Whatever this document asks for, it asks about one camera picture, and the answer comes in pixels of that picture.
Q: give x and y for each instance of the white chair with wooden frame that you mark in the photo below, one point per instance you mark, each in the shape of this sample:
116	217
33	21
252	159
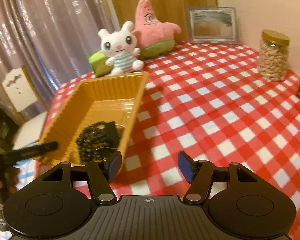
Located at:
17	87

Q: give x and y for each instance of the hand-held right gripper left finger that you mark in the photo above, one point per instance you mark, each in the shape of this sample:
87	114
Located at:
115	166

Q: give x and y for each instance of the white rabbit plush toy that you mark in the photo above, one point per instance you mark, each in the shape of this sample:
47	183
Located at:
117	45

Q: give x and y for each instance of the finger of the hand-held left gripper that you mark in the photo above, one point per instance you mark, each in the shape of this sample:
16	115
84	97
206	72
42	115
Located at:
32	151

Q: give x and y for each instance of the clear picture frame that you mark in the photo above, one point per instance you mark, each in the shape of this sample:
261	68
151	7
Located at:
210	25

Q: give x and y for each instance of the pink starfish plush toy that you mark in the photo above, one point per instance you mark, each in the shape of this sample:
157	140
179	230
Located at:
152	30

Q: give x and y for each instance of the red white checkered tablecloth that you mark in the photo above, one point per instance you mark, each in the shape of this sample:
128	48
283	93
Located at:
215	120

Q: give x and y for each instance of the grey sheer curtain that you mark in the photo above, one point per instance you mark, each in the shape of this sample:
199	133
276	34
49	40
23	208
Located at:
52	30

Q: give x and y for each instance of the black hair clip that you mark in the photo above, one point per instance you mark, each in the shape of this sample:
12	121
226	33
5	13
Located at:
112	132

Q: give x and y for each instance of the peanut jar with gold lid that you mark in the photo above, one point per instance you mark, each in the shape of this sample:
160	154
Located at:
273	57

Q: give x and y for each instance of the blue white checked cloth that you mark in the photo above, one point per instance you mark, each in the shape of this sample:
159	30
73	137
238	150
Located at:
27	170

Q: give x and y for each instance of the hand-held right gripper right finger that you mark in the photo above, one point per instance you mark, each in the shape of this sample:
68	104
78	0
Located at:
186	167

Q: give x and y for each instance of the dark cabinet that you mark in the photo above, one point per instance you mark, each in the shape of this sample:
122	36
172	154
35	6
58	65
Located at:
0	125

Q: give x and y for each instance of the golden plastic tray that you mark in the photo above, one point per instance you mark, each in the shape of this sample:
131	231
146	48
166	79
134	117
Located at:
110	95

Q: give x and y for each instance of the person's left hand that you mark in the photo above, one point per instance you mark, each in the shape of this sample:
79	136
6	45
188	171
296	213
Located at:
12	180

